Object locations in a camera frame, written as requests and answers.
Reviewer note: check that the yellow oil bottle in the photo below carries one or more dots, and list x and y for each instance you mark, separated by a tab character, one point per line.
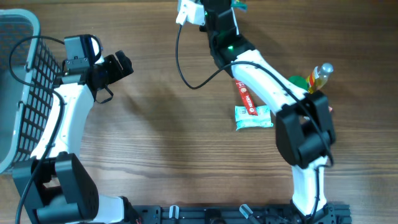
320	75

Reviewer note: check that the green 3M gloves package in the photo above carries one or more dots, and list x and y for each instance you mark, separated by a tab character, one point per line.
239	4

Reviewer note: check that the grey plastic mesh basket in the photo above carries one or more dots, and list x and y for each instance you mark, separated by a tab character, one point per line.
27	65

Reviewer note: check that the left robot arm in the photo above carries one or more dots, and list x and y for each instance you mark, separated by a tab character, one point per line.
53	184

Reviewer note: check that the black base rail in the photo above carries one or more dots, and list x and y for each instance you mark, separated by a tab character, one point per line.
330	213

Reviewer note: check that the green lid white jar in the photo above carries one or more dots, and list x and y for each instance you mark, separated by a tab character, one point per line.
299	82

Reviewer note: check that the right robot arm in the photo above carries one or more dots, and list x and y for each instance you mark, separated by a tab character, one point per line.
304	129

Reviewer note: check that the teal white pouch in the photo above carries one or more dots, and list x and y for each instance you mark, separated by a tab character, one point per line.
245	120

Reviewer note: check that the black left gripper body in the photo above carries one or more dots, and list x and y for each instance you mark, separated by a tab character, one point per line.
108	71

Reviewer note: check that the red white tube package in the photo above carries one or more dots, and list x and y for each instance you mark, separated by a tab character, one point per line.
246	98

